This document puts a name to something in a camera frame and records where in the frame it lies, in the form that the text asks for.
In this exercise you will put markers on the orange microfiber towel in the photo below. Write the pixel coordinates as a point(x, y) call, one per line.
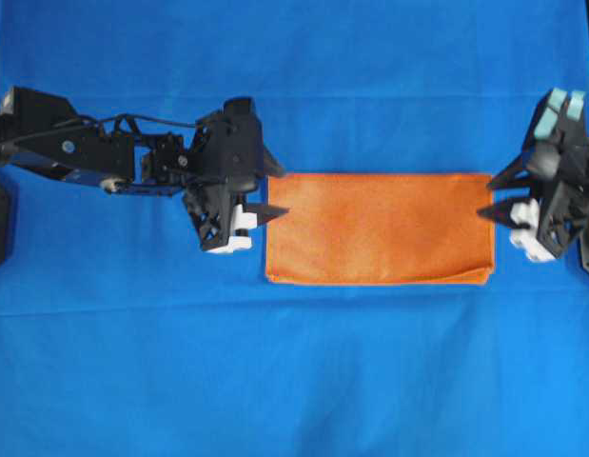
point(369, 229)

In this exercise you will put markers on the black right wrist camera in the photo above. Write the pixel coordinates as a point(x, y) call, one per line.
point(544, 161)

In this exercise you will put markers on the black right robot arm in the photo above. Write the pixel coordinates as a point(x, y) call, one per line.
point(558, 119)

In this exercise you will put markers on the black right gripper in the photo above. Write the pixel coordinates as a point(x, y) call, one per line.
point(551, 221)

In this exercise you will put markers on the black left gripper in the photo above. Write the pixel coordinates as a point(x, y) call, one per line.
point(225, 158)

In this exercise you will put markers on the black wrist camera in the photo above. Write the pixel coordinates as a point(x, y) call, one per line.
point(239, 107)
point(544, 161)

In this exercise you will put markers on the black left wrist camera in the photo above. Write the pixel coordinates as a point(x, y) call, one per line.
point(239, 107)

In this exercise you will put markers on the blue table cloth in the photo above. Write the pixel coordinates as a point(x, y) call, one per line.
point(120, 337)

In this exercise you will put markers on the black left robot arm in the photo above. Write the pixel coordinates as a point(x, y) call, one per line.
point(44, 134)

